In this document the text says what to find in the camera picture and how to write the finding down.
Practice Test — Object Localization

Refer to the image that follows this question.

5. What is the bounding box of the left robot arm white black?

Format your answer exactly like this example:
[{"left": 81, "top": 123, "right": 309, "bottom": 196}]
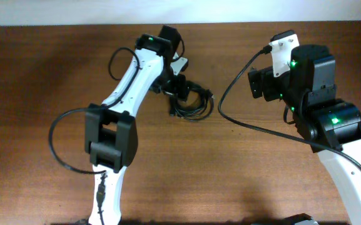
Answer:
[{"left": 85, "top": 26, "right": 189, "bottom": 224}]

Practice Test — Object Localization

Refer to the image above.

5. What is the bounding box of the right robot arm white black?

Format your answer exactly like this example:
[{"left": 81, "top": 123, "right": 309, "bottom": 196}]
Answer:
[{"left": 248, "top": 44, "right": 361, "bottom": 224}]

